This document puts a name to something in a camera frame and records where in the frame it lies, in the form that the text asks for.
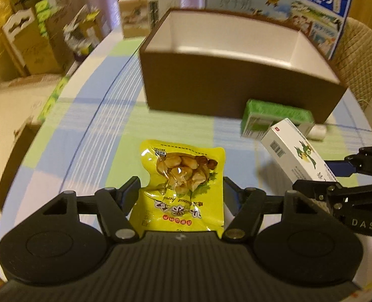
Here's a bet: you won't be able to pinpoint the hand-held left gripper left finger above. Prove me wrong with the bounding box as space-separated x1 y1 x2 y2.
41 176 141 243

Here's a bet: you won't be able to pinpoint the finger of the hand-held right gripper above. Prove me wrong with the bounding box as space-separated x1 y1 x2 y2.
292 179 339 201
325 145 372 179

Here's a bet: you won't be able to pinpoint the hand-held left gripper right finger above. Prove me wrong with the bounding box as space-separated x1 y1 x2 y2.
222 176 323 243

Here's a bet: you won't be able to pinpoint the white medicine box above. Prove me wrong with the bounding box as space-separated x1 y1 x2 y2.
260 118 339 190

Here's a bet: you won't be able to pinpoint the yellow snack packet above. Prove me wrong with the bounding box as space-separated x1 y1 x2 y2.
128 139 227 239

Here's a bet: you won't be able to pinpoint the brown cardboard box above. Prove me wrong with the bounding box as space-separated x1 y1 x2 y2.
139 7 349 125

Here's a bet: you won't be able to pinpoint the small white bottle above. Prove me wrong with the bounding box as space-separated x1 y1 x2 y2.
308 124 328 142

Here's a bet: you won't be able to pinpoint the checked tablecloth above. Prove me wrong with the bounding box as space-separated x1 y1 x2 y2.
0 31 372 250

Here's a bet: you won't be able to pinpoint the green medicine box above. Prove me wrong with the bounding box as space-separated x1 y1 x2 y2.
240 99 315 141

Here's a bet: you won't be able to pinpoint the chair with quilted cover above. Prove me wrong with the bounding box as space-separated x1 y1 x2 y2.
330 17 372 111

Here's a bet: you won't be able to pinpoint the dark blue milk carton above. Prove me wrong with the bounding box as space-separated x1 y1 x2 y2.
285 0 353 61

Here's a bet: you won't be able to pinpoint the crumpled plastic bag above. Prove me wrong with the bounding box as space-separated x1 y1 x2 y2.
63 4 102 58

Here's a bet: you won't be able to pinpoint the cardboard box with white insert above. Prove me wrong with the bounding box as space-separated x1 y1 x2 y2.
2 6 68 77

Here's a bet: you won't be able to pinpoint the white appliance box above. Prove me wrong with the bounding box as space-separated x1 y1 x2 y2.
118 0 181 39

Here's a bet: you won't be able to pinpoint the green and white packs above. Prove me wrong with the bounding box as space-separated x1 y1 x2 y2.
34 0 66 36

